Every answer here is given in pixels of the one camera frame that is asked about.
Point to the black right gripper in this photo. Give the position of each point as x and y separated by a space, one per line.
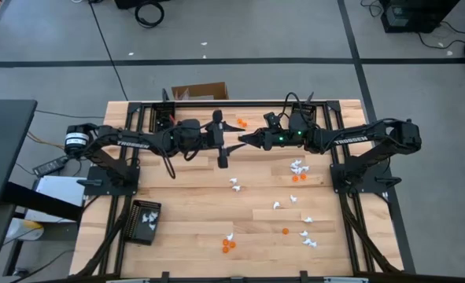
273 137

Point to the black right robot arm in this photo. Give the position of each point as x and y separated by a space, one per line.
354 139

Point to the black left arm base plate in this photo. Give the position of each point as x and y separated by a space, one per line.
96 190

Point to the black desk leg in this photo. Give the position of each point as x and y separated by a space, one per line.
43 200

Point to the black power strip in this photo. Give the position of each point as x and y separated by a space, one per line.
50 166

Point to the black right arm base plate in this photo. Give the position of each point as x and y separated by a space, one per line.
379 189

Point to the black monitor left edge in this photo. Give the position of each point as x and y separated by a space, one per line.
4 149

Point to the white and yellow bag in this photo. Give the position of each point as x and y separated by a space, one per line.
23 232

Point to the black plastic tray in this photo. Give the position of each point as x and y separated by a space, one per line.
159 118
137 232
311 110

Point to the black equipment case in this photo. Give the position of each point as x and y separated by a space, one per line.
413 15

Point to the brown cardboard box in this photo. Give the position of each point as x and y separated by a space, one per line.
204 91

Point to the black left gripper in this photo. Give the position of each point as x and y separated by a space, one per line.
219 137

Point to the white box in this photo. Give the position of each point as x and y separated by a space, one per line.
61 188

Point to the black equipment box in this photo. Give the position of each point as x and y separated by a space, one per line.
137 3

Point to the red tape tag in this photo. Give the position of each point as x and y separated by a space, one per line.
172 118

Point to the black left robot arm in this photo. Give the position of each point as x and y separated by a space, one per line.
133 143

